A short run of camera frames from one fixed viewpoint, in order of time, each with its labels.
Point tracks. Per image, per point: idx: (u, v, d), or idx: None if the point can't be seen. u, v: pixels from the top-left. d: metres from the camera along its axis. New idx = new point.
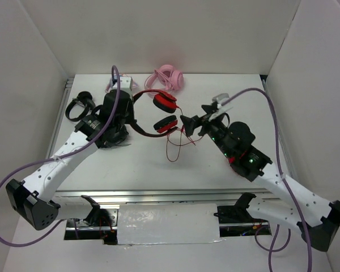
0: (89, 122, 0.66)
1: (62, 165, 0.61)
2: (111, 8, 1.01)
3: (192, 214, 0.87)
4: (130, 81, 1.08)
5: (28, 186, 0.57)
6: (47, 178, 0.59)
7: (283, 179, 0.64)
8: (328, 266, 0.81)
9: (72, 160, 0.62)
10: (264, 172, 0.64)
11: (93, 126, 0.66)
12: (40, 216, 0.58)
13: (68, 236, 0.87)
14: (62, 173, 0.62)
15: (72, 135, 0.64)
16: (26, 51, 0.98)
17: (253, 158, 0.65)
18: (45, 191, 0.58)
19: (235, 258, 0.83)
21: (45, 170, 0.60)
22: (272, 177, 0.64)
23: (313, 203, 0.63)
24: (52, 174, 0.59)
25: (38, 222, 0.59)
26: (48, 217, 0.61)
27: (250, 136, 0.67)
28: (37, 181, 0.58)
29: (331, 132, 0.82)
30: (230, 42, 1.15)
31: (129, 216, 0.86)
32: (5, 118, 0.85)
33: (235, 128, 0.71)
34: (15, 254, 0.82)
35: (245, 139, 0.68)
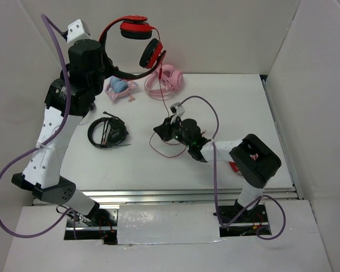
0: (58, 91, 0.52)
1: (49, 152, 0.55)
2: (111, 8, 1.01)
3: (192, 213, 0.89)
4: (80, 23, 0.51)
5: (29, 178, 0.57)
6: (42, 168, 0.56)
7: (211, 143, 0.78)
8: (329, 266, 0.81)
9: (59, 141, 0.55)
10: (204, 147, 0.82)
11: (63, 93, 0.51)
12: (55, 196, 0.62)
13: (68, 236, 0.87)
14: (55, 157, 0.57)
15: (46, 114, 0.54)
16: (25, 50, 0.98)
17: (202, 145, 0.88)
18: (49, 178, 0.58)
19: (236, 258, 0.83)
21: (37, 160, 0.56)
22: (207, 147, 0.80)
23: (230, 143, 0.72)
24: (45, 164, 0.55)
25: (58, 199, 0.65)
26: (66, 192, 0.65)
27: (195, 128, 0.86)
28: (34, 171, 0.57)
29: (330, 132, 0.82)
30: (230, 42, 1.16)
31: (129, 216, 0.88)
32: (5, 117, 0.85)
33: (188, 122, 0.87)
34: (14, 255, 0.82)
35: (191, 130, 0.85)
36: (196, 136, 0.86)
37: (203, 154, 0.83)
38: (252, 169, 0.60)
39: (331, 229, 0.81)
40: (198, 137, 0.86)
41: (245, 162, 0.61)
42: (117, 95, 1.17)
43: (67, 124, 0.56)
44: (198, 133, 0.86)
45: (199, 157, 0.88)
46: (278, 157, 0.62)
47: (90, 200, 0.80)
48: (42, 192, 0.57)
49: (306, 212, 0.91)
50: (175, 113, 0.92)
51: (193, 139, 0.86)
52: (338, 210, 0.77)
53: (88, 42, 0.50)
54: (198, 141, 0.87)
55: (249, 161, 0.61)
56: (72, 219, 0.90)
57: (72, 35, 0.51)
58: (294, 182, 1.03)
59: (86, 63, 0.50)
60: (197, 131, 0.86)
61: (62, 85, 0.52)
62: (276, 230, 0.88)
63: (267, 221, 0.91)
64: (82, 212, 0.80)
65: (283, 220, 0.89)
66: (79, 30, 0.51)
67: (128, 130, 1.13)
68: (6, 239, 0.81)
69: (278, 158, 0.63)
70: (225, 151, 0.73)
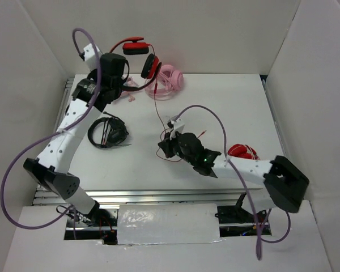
0: (85, 87, 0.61)
1: (69, 137, 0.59)
2: (111, 8, 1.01)
3: (191, 213, 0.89)
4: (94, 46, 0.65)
5: (43, 161, 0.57)
6: (59, 152, 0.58)
7: (228, 160, 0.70)
8: (329, 266, 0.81)
9: (79, 129, 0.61)
10: (215, 163, 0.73)
11: (89, 89, 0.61)
12: (64, 185, 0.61)
13: (68, 236, 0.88)
14: (72, 144, 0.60)
15: (71, 103, 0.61)
16: (25, 50, 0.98)
17: (208, 157, 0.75)
18: (63, 163, 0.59)
19: (236, 258, 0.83)
21: (55, 144, 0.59)
22: (221, 163, 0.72)
23: (256, 166, 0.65)
24: (63, 148, 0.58)
25: (63, 192, 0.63)
26: (71, 185, 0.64)
27: (194, 141, 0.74)
28: (49, 155, 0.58)
29: (330, 132, 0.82)
30: (230, 42, 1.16)
31: (128, 216, 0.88)
32: (5, 117, 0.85)
33: (185, 135, 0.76)
34: (14, 255, 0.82)
35: (191, 144, 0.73)
36: (198, 149, 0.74)
37: (215, 172, 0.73)
38: (289, 199, 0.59)
39: (331, 229, 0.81)
40: (199, 149, 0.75)
41: (282, 192, 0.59)
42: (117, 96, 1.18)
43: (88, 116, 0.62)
44: (198, 145, 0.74)
45: (209, 171, 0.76)
46: (306, 175, 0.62)
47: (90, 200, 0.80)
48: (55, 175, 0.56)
49: (306, 212, 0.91)
50: (174, 128, 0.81)
51: (194, 154, 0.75)
52: (338, 210, 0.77)
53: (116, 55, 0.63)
54: (200, 153, 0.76)
55: (285, 190, 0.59)
56: (72, 219, 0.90)
57: (89, 54, 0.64)
58: None
59: (114, 70, 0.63)
60: (197, 143, 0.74)
61: (88, 84, 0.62)
62: (276, 230, 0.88)
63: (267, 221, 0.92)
64: (82, 211, 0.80)
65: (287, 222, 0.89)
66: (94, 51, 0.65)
67: (128, 130, 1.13)
68: (6, 239, 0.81)
69: (306, 178, 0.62)
70: (249, 175, 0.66)
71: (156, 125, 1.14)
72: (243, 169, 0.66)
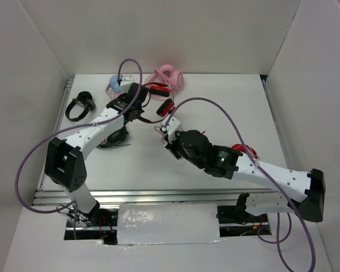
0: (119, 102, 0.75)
1: (98, 130, 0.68)
2: (111, 8, 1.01)
3: (191, 214, 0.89)
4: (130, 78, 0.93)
5: (71, 143, 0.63)
6: (87, 137, 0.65)
7: (258, 167, 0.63)
8: (328, 266, 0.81)
9: (107, 128, 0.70)
10: (238, 166, 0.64)
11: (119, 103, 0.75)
12: (76, 172, 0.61)
13: (68, 236, 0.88)
14: (98, 137, 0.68)
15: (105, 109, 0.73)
16: (26, 50, 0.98)
17: (223, 157, 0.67)
18: (85, 149, 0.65)
19: (235, 257, 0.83)
21: (85, 132, 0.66)
22: (249, 168, 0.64)
23: (293, 179, 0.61)
24: (91, 135, 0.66)
25: (72, 181, 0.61)
26: (79, 178, 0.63)
27: (200, 139, 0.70)
28: (78, 139, 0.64)
29: (330, 132, 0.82)
30: (230, 42, 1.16)
31: (128, 217, 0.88)
32: (5, 117, 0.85)
33: (187, 134, 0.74)
34: (13, 255, 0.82)
35: (198, 142, 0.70)
36: (206, 148, 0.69)
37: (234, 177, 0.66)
38: (317, 216, 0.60)
39: (331, 229, 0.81)
40: (207, 148, 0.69)
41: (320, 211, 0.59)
42: (117, 96, 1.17)
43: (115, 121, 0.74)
44: (206, 144, 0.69)
45: (224, 173, 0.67)
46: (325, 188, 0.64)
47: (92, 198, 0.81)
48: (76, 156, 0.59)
49: None
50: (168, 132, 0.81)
51: (203, 153, 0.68)
52: (338, 210, 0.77)
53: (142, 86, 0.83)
54: (210, 153, 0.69)
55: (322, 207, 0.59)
56: (72, 219, 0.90)
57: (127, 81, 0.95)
58: None
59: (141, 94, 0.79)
60: (204, 141, 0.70)
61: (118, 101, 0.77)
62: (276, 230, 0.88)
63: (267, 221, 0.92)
64: (83, 210, 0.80)
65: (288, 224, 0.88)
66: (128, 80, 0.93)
67: (128, 130, 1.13)
68: (6, 239, 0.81)
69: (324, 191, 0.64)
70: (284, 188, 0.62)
71: (156, 125, 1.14)
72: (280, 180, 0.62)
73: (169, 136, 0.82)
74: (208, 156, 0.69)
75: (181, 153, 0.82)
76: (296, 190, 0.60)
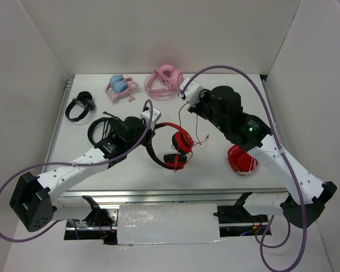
0: (107, 144, 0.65)
1: (76, 172, 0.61)
2: (111, 8, 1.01)
3: (192, 214, 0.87)
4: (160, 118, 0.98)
5: (42, 182, 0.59)
6: (61, 179, 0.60)
7: (282, 153, 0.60)
8: (329, 266, 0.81)
9: (88, 171, 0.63)
10: (263, 143, 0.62)
11: (109, 149, 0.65)
12: (37, 215, 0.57)
13: (68, 236, 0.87)
14: (75, 179, 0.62)
15: (91, 148, 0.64)
16: (26, 51, 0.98)
17: (252, 126, 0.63)
18: (56, 191, 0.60)
19: (235, 256, 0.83)
21: (62, 171, 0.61)
22: (271, 151, 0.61)
23: (307, 182, 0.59)
24: (66, 178, 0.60)
25: (33, 222, 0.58)
26: (41, 219, 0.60)
27: (233, 98, 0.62)
28: (51, 179, 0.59)
29: (331, 132, 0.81)
30: (230, 42, 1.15)
31: (133, 217, 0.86)
32: (5, 117, 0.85)
33: (219, 89, 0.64)
34: (14, 254, 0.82)
35: (228, 98, 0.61)
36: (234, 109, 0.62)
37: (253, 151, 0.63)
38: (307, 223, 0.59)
39: (331, 229, 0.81)
40: (236, 110, 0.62)
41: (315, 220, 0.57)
42: (117, 96, 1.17)
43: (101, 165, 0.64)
44: (236, 105, 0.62)
45: (245, 141, 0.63)
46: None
47: (81, 200, 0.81)
48: (42, 200, 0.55)
49: None
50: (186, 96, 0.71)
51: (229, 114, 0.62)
52: (338, 211, 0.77)
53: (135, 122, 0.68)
54: (238, 114, 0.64)
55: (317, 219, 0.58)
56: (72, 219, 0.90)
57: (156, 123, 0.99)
58: None
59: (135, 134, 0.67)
60: (234, 98, 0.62)
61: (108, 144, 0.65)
62: (276, 230, 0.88)
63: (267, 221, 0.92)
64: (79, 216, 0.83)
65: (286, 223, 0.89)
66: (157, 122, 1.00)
67: None
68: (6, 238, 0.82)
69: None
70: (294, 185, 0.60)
71: None
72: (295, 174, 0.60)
73: (189, 101, 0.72)
74: (234, 118, 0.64)
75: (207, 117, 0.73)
76: (306, 192, 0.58)
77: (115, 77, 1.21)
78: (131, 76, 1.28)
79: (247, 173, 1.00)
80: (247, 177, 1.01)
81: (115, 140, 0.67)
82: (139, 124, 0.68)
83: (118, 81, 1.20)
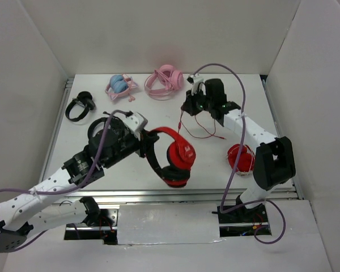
0: (79, 162, 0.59)
1: (36, 202, 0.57)
2: (111, 8, 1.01)
3: (192, 214, 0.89)
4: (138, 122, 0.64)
5: None
6: (18, 211, 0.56)
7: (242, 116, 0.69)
8: (329, 266, 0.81)
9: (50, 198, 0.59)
10: (230, 113, 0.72)
11: (80, 167, 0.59)
12: (3, 243, 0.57)
13: (68, 236, 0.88)
14: (37, 208, 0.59)
15: (57, 171, 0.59)
16: (25, 51, 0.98)
17: (226, 105, 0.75)
18: (16, 221, 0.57)
19: (235, 257, 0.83)
21: (20, 201, 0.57)
22: (234, 116, 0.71)
23: (260, 134, 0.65)
24: (24, 208, 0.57)
25: (2, 246, 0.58)
26: (15, 242, 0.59)
27: (218, 83, 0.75)
28: (9, 210, 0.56)
29: (330, 132, 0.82)
30: (230, 42, 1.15)
31: (135, 217, 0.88)
32: (5, 117, 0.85)
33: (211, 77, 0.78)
34: (13, 255, 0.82)
35: (213, 84, 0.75)
36: (217, 91, 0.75)
37: (225, 120, 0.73)
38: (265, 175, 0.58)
39: (332, 229, 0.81)
40: (219, 92, 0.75)
41: (265, 164, 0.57)
42: (117, 96, 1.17)
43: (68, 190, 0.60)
44: (220, 89, 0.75)
45: (219, 117, 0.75)
46: (295, 169, 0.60)
47: (75, 208, 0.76)
48: None
49: (306, 212, 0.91)
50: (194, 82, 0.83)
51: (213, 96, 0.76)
52: (338, 211, 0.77)
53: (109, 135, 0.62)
54: (222, 100, 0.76)
55: (270, 165, 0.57)
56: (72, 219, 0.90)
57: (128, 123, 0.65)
58: (295, 182, 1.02)
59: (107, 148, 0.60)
60: (219, 84, 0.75)
61: (81, 162, 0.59)
62: (276, 230, 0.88)
63: (267, 221, 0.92)
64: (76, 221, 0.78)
65: (282, 220, 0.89)
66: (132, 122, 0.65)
67: None
68: None
69: (294, 171, 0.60)
70: (250, 137, 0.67)
71: (156, 125, 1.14)
72: (250, 129, 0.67)
73: (194, 85, 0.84)
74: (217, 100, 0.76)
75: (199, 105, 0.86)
76: (257, 140, 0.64)
77: (115, 77, 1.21)
78: (131, 76, 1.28)
79: (247, 172, 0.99)
80: (247, 177, 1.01)
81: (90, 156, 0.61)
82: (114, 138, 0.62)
83: (118, 81, 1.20)
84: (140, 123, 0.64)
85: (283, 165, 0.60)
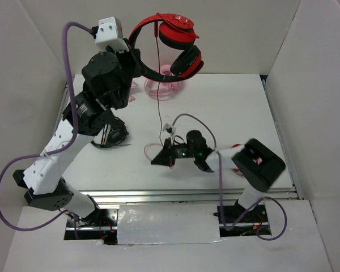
0: (77, 106, 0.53)
1: (51, 162, 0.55)
2: (111, 7, 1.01)
3: (192, 214, 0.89)
4: (113, 25, 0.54)
5: (27, 179, 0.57)
6: (39, 176, 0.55)
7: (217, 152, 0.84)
8: (328, 266, 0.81)
9: (63, 153, 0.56)
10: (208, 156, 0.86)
11: (80, 110, 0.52)
12: (46, 203, 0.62)
13: (68, 236, 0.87)
14: (56, 168, 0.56)
15: (59, 124, 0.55)
16: (25, 50, 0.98)
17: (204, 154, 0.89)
18: (43, 186, 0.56)
19: (236, 257, 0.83)
21: (38, 166, 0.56)
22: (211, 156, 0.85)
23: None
24: (43, 172, 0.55)
25: (50, 205, 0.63)
26: (60, 200, 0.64)
27: (201, 140, 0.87)
28: (32, 176, 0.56)
29: (330, 132, 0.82)
30: (230, 42, 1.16)
31: (135, 217, 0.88)
32: (5, 118, 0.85)
33: (194, 134, 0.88)
34: (13, 256, 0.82)
35: (197, 142, 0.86)
36: (202, 147, 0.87)
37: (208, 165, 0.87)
38: (253, 169, 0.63)
39: (332, 229, 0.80)
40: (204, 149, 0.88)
41: (246, 162, 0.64)
42: None
43: (79, 140, 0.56)
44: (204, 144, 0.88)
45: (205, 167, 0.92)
46: (281, 159, 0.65)
47: (89, 201, 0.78)
48: (32, 199, 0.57)
49: (306, 212, 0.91)
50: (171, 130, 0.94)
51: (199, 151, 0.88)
52: (338, 210, 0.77)
53: (103, 62, 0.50)
54: (204, 152, 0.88)
55: (249, 161, 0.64)
56: (72, 219, 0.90)
57: (102, 34, 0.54)
58: (295, 182, 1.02)
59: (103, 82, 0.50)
60: (202, 142, 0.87)
61: (81, 102, 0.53)
62: (276, 230, 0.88)
63: (267, 221, 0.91)
64: (80, 214, 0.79)
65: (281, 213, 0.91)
66: (106, 30, 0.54)
67: (128, 130, 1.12)
68: (6, 238, 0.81)
69: (282, 161, 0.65)
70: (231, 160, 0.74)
71: (157, 125, 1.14)
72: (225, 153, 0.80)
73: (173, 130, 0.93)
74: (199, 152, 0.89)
75: (178, 153, 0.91)
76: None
77: None
78: None
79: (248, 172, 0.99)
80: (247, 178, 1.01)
81: (91, 97, 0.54)
82: (111, 64, 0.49)
83: None
84: (116, 27, 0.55)
85: (264, 160, 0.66)
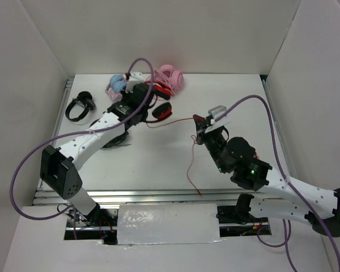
0: (121, 107, 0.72)
1: (95, 138, 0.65)
2: (112, 8, 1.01)
3: (192, 213, 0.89)
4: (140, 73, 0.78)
5: (64, 152, 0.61)
6: (82, 147, 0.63)
7: (289, 183, 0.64)
8: (328, 265, 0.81)
9: (105, 135, 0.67)
10: (268, 181, 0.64)
11: (123, 110, 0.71)
12: (68, 182, 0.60)
13: (67, 236, 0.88)
14: (94, 145, 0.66)
15: (105, 114, 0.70)
16: (26, 50, 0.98)
17: (253, 168, 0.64)
18: (79, 157, 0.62)
19: (236, 256, 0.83)
21: (80, 140, 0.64)
22: (278, 183, 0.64)
23: (321, 198, 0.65)
24: (86, 145, 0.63)
25: (64, 191, 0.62)
26: (72, 187, 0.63)
27: (249, 151, 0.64)
28: (73, 148, 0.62)
29: (330, 131, 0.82)
30: (230, 42, 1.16)
31: (135, 217, 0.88)
32: (5, 118, 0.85)
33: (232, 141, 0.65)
34: (12, 255, 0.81)
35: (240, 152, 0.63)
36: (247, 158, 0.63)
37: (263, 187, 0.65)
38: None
39: None
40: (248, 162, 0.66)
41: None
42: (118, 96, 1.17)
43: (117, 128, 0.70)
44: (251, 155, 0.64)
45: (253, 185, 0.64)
46: None
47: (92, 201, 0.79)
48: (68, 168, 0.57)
49: None
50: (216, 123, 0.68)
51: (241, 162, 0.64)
52: None
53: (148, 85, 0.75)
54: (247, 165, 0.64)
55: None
56: (72, 219, 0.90)
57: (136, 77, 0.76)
58: None
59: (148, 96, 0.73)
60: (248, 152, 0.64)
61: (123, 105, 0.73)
62: (276, 231, 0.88)
63: (266, 221, 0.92)
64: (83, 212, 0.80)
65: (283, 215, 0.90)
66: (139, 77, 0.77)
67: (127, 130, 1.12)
68: (6, 238, 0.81)
69: None
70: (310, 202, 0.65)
71: (157, 125, 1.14)
72: (311, 198, 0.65)
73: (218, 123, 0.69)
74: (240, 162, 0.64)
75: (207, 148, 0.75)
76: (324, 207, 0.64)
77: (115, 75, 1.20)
78: None
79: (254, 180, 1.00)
80: None
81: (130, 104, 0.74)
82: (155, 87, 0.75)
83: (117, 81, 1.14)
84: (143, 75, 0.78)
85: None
